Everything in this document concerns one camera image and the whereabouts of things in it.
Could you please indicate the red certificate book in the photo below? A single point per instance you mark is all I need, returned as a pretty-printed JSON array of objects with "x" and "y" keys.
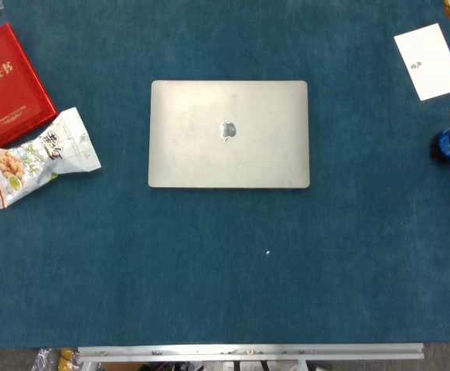
[{"x": 4, "y": 92}]

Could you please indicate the blue table cloth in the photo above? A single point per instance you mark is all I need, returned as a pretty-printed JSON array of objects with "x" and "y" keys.
[{"x": 225, "y": 251}]

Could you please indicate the clear plastic wrap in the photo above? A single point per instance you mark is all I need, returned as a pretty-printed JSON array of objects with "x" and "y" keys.
[{"x": 45, "y": 359}]

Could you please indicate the white paper card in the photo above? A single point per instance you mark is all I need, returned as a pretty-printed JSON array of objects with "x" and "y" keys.
[{"x": 430, "y": 62}]

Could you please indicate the white peanut snack bag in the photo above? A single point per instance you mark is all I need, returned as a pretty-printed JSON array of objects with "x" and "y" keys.
[{"x": 35, "y": 158}]

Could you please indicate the yellow object under rail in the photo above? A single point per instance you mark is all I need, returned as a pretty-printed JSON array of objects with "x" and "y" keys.
[{"x": 67, "y": 357}]

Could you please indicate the silver laptop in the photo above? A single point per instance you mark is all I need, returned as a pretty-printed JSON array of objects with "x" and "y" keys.
[{"x": 194, "y": 139}]

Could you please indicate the aluminium frame rail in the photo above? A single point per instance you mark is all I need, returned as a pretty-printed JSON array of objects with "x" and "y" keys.
[{"x": 248, "y": 352}]

